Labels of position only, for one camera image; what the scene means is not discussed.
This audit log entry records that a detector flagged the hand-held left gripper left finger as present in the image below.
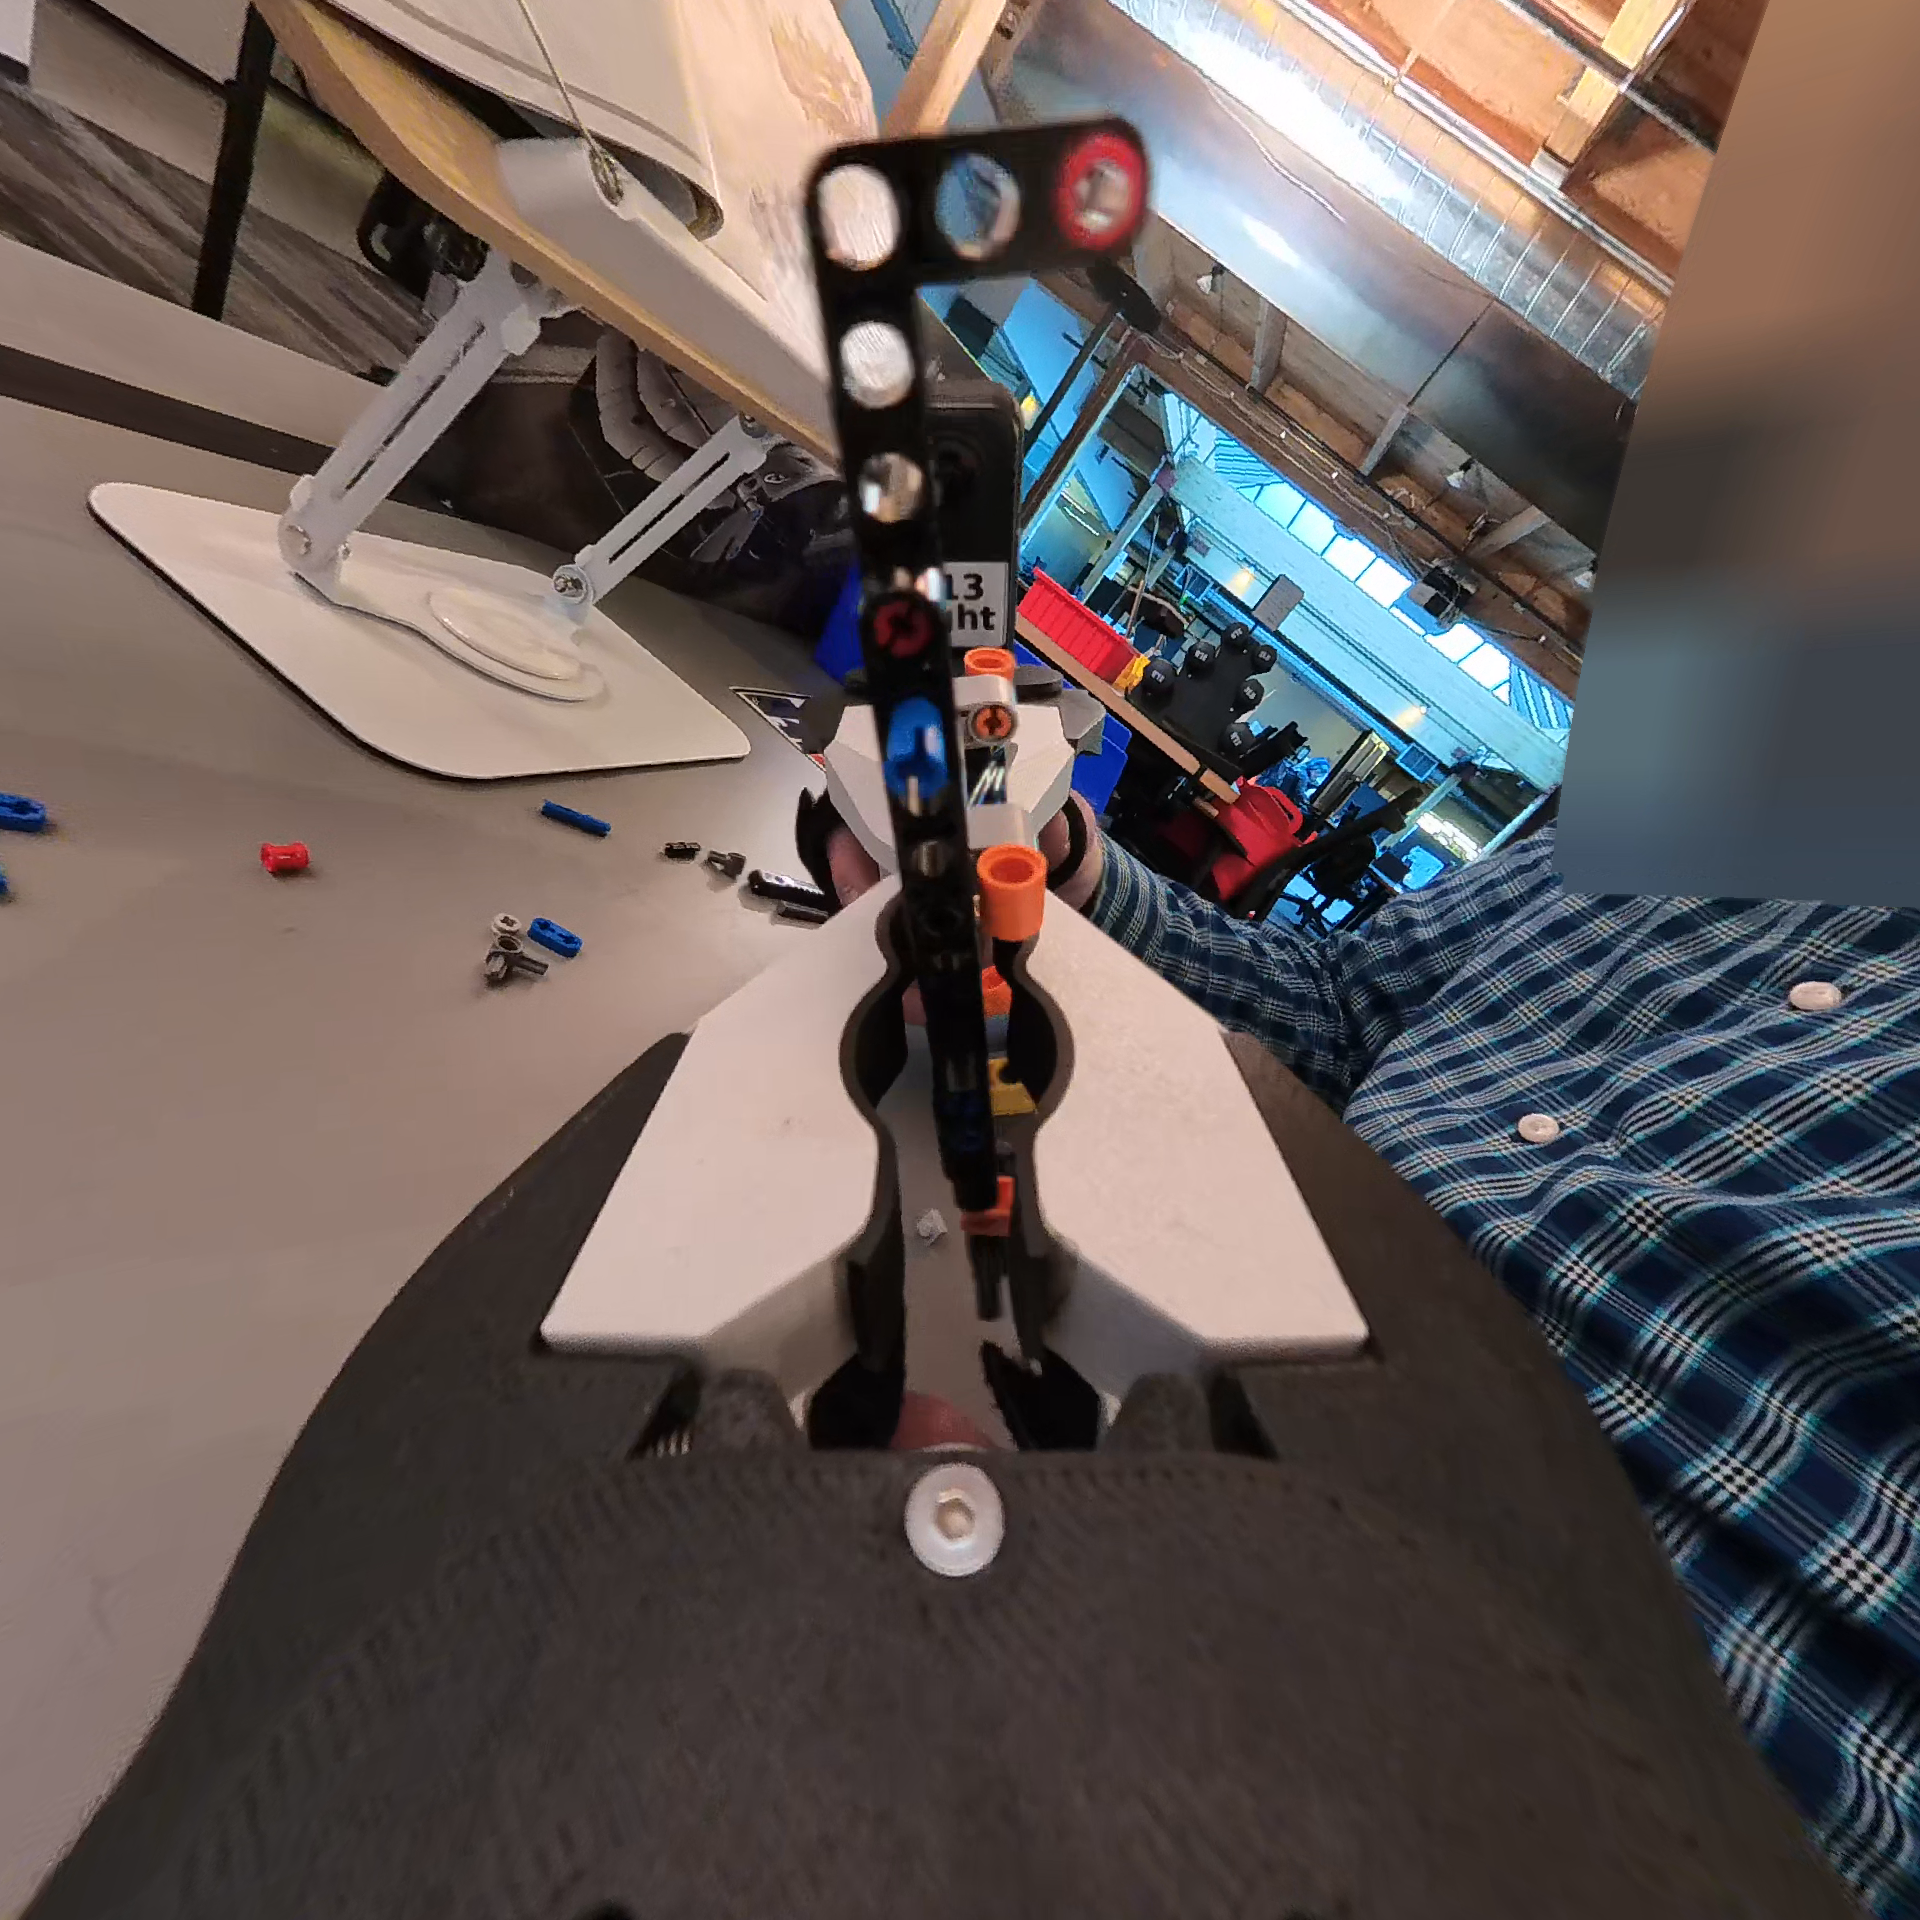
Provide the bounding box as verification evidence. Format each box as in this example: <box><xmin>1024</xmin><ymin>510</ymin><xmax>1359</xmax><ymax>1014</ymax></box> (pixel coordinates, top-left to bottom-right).
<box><xmin>539</xmin><ymin>897</ymin><xmax>916</xmax><ymax>1403</ymax></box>

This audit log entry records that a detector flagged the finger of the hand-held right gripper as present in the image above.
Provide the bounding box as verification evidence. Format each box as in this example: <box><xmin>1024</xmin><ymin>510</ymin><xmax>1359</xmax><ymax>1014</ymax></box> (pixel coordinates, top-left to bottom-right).
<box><xmin>972</xmin><ymin>710</ymin><xmax>1088</xmax><ymax>858</ymax></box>
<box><xmin>826</xmin><ymin>702</ymin><xmax>912</xmax><ymax>888</ymax></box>

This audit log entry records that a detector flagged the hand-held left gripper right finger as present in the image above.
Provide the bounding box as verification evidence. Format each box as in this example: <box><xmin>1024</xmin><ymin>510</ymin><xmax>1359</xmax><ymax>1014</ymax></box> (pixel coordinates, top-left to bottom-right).
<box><xmin>996</xmin><ymin>902</ymin><xmax>1371</xmax><ymax>1403</ymax></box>

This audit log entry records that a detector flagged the red storage bin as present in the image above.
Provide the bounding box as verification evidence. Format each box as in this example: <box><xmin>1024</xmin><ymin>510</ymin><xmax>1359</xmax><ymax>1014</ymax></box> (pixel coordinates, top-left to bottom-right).
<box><xmin>1018</xmin><ymin>575</ymin><xmax>1145</xmax><ymax>672</ymax></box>

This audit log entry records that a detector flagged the rack of black dumbbells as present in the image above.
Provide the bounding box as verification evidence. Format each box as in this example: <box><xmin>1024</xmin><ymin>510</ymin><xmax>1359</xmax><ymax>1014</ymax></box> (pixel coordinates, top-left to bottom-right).
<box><xmin>1125</xmin><ymin>618</ymin><xmax>1309</xmax><ymax>760</ymax></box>

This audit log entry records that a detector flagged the lego instruction booklet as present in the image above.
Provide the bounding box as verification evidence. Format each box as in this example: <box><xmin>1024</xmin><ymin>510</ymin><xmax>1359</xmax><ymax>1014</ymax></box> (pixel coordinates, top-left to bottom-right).
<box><xmin>323</xmin><ymin>0</ymin><xmax>880</xmax><ymax>303</ymax></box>

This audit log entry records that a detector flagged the page holder clip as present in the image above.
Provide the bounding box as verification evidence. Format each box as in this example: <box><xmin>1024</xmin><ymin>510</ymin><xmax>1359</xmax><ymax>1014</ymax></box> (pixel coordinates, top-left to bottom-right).
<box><xmin>514</xmin><ymin>0</ymin><xmax>628</xmax><ymax>208</ymax></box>

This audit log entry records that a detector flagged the black office chair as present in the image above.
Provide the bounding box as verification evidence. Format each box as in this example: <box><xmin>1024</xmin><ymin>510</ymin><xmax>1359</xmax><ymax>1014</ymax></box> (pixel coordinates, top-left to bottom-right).
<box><xmin>1275</xmin><ymin>810</ymin><xmax>1420</xmax><ymax>939</ymax></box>

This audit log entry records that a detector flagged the black lego chassis assembly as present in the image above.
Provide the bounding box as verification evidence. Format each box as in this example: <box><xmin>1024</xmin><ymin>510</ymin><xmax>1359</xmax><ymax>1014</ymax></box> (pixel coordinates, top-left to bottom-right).
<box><xmin>804</xmin><ymin>116</ymin><xmax>1154</xmax><ymax>1326</ymax></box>

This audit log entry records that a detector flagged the person's right hand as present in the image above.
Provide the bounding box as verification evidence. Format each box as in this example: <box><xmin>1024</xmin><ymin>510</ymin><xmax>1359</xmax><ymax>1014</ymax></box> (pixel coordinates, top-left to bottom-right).
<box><xmin>808</xmin><ymin>792</ymin><xmax>1109</xmax><ymax>923</ymax></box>

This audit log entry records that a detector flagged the red office chair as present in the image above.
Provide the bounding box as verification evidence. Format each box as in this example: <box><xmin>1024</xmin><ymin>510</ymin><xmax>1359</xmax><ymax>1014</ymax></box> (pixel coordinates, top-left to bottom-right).
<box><xmin>1208</xmin><ymin>779</ymin><xmax>1308</xmax><ymax>903</ymax></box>

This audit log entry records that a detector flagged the person's plaid shirt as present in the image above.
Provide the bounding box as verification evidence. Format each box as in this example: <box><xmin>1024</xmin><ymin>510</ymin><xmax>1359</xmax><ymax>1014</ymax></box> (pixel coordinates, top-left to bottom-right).
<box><xmin>1339</xmin><ymin>825</ymin><xmax>1920</xmax><ymax>1920</ymax></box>

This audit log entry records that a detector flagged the white book stand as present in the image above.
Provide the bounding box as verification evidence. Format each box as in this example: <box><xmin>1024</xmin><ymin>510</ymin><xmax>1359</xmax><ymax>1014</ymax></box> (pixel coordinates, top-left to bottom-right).
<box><xmin>89</xmin><ymin>0</ymin><xmax>880</xmax><ymax>784</ymax></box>

